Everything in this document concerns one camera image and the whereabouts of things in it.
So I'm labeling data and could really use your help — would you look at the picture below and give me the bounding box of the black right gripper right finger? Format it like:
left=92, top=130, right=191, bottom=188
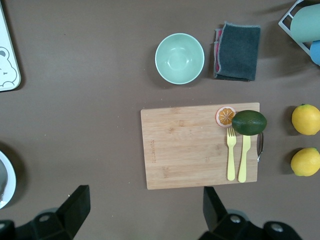
left=199, top=186, right=304, bottom=240

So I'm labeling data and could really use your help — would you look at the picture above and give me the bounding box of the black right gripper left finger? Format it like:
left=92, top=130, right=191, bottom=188
left=15, top=184, right=91, bottom=240

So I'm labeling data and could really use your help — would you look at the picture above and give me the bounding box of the round white plate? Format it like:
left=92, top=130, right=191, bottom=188
left=0, top=149, right=17, bottom=210

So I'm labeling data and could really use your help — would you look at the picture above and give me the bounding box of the yellow plastic fork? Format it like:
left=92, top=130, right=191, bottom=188
left=226, top=127, right=237, bottom=182

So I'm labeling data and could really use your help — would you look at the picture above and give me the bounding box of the yellow plastic knife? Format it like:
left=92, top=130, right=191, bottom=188
left=237, top=134, right=252, bottom=184

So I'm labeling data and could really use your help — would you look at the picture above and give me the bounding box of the bamboo cutting board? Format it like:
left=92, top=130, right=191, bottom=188
left=140, top=102, right=261, bottom=191

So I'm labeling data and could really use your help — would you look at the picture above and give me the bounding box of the dark green avocado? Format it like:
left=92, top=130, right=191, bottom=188
left=231, top=109, right=268, bottom=137

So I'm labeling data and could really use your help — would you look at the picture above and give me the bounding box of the orange citrus slice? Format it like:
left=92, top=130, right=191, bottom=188
left=215, top=105, right=237, bottom=128

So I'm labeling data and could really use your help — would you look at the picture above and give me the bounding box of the yellow lemon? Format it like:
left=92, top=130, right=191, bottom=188
left=291, top=103, right=320, bottom=136
left=290, top=147, right=320, bottom=177

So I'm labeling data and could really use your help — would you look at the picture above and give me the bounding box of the mint green bowl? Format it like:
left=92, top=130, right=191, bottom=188
left=154, top=32, right=206, bottom=86

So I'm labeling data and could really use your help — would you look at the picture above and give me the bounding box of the folded grey pink cloth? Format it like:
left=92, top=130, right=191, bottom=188
left=213, top=20, right=262, bottom=83

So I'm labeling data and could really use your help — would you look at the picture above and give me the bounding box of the cream bear print tray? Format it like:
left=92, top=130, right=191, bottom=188
left=0, top=1, right=22, bottom=93

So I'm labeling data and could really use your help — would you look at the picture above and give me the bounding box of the light blue cup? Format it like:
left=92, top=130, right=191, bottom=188
left=309, top=39, right=320, bottom=65

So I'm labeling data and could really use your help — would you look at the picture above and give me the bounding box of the pale green cup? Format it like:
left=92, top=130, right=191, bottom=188
left=289, top=4, right=320, bottom=44

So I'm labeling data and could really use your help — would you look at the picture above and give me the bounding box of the white wire cup rack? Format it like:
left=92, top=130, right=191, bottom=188
left=278, top=0, right=320, bottom=67

